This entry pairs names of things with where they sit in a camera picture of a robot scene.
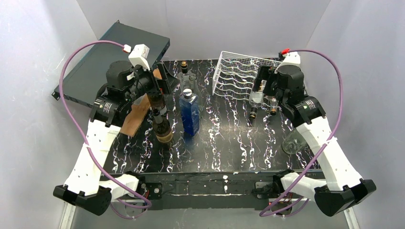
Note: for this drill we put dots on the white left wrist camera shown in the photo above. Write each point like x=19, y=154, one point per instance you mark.
x=138, y=55

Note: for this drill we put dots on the white wire wine rack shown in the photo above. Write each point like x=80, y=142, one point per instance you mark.
x=235, y=74

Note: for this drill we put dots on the dark green wine bottle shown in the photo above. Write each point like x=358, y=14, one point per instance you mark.
x=161, y=125

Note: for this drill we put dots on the brown wooden board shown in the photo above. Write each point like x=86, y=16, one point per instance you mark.
x=139, y=109

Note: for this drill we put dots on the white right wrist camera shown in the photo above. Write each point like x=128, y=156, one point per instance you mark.
x=289, y=58

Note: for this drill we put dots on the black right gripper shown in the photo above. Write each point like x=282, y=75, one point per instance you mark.
x=265, y=80

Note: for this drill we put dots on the blue square glass bottle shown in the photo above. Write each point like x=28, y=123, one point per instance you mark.
x=189, y=112

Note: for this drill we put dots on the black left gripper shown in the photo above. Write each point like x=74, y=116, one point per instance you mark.
x=162, y=78

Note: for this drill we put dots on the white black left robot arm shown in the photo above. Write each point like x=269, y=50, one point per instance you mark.
x=89, y=186

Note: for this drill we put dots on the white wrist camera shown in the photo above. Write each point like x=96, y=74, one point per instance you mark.
x=138, y=55
x=289, y=58

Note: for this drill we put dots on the dark grey rack server box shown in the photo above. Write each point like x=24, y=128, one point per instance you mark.
x=82, y=83

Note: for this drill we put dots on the clear square bottle black cap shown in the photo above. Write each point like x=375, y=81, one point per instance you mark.
x=184, y=76

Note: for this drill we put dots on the clear bottle at right edge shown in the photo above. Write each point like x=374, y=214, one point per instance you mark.
x=293, y=143

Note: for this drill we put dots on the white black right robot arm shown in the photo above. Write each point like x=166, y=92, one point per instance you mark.
x=343, y=187

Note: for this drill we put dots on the clear round glass bottle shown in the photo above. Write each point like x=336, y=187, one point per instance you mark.
x=194, y=84

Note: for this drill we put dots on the clear bottle white label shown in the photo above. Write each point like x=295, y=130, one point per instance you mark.
x=273, y=105

